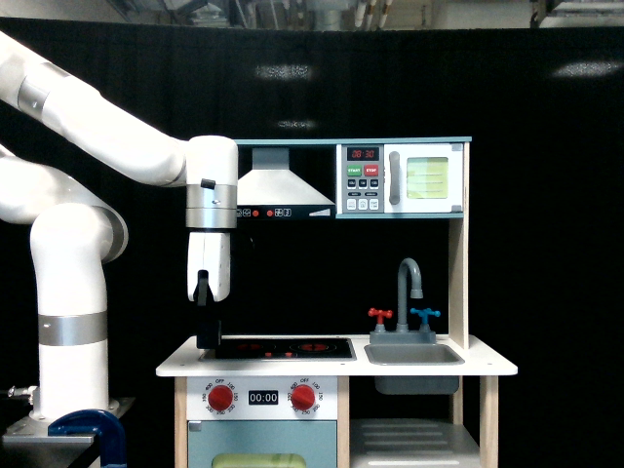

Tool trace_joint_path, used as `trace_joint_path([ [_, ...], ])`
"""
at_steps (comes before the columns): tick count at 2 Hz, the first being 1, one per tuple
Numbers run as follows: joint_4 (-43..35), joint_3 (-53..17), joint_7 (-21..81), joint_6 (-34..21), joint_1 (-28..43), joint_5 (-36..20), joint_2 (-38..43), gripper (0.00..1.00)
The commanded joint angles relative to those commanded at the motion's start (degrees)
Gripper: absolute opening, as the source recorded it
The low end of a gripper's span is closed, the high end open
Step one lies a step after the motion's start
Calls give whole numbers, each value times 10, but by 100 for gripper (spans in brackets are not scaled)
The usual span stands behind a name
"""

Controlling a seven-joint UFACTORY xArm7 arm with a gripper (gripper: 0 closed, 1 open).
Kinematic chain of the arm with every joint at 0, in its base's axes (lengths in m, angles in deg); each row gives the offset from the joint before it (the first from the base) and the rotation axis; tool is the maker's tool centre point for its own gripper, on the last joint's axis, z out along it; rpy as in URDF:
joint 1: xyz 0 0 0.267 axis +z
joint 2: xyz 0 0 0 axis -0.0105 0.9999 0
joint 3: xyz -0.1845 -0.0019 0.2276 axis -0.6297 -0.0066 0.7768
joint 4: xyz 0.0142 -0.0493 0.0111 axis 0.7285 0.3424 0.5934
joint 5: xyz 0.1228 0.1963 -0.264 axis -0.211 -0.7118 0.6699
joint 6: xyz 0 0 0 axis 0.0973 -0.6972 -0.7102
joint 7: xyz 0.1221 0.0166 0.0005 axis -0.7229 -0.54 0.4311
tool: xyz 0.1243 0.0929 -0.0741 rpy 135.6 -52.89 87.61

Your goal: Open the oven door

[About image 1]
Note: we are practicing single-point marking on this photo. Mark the grey toy faucet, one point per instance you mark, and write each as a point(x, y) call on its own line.
point(409, 284)

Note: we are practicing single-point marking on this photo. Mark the wooden toy kitchen frame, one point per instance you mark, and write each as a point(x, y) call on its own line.
point(319, 278)

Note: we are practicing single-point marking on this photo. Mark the red tap handle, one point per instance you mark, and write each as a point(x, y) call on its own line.
point(380, 316)

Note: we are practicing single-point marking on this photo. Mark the right red oven knob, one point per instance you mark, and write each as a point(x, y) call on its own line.
point(303, 397)

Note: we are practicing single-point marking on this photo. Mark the blue clamp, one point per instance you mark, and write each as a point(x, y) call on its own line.
point(101, 423)

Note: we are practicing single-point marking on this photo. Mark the blue tap handle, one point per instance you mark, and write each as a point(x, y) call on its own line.
point(425, 315)

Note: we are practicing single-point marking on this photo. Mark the black toy stovetop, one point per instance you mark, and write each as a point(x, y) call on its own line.
point(282, 349)

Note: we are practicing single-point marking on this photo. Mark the left red oven knob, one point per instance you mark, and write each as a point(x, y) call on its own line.
point(220, 398)

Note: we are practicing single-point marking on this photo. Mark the black oven timer display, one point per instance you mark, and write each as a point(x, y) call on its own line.
point(263, 397)

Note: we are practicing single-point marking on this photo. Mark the white toy microwave door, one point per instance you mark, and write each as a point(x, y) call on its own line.
point(423, 178)

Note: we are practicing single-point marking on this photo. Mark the grey microwave control panel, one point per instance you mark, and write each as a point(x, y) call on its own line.
point(359, 179)

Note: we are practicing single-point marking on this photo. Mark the white lower shelf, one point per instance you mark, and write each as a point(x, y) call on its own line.
point(404, 442)

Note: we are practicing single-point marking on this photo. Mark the red oven knob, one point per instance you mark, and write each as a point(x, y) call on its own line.
point(220, 398)
point(303, 397)

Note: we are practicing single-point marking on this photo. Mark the grey metal base plate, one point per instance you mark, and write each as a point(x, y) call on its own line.
point(26, 443)

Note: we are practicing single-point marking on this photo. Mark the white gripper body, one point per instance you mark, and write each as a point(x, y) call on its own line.
point(209, 252)

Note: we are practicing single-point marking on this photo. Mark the grey toy sink basin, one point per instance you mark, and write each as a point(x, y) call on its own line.
point(414, 355)

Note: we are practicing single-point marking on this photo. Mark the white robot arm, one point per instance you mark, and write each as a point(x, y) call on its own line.
point(73, 233)

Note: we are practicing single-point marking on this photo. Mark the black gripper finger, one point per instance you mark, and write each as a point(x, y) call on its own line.
point(203, 295)
point(208, 334)

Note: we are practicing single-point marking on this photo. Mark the grey toy range hood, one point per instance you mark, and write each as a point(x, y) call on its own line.
point(272, 191)

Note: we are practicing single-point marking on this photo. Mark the teal toy oven door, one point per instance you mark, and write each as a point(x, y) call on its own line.
point(314, 441)

